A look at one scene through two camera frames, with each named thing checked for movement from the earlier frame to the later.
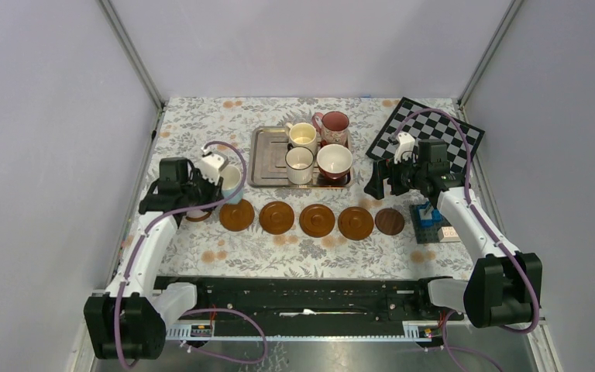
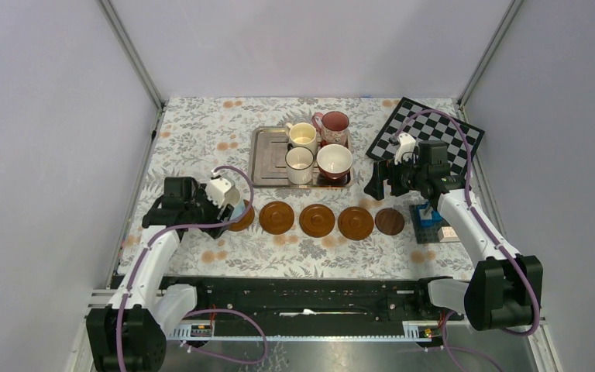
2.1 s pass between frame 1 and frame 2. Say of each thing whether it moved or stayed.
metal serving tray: stayed
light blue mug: moved
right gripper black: stayed
